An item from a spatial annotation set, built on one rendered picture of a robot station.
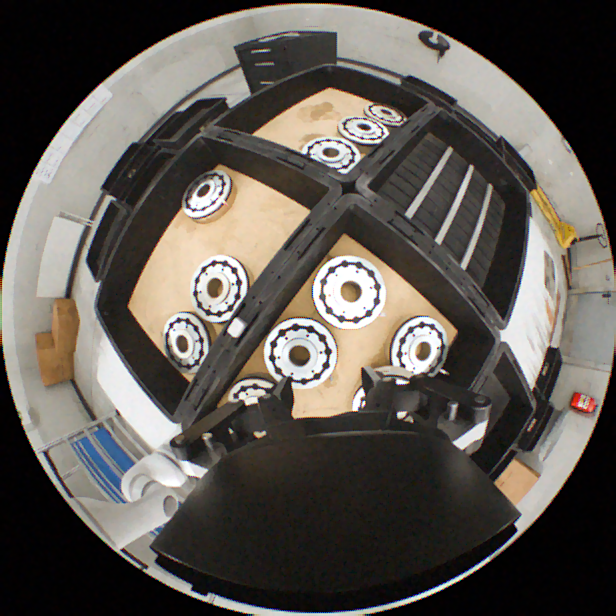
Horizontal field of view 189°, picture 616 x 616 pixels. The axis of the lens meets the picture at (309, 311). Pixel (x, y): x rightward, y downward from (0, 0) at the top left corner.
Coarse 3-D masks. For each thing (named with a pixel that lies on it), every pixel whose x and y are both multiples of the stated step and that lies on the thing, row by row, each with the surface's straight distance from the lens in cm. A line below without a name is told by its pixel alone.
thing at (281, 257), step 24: (192, 144) 42; (240, 144) 34; (168, 168) 41; (288, 168) 29; (312, 168) 28; (336, 192) 26; (312, 216) 24; (120, 240) 42; (288, 240) 23; (264, 288) 23; (96, 312) 47; (240, 312) 25; (216, 360) 25; (144, 384) 36; (192, 384) 28
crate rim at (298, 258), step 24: (336, 216) 24; (384, 216) 25; (312, 240) 23; (408, 240) 25; (288, 264) 22; (432, 264) 26; (456, 288) 28; (264, 312) 22; (480, 312) 32; (240, 336) 24; (216, 384) 26; (192, 408) 30
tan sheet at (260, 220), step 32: (256, 192) 39; (192, 224) 43; (224, 224) 39; (256, 224) 36; (288, 224) 35; (160, 256) 46; (192, 256) 40; (256, 256) 34; (160, 288) 44; (160, 320) 44
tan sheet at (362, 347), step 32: (352, 288) 32; (320, 320) 32; (384, 320) 33; (256, 352) 34; (352, 352) 33; (384, 352) 34; (416, 352) 36; (320, 384) 34; (352, 384) 34; (320, 416) 36
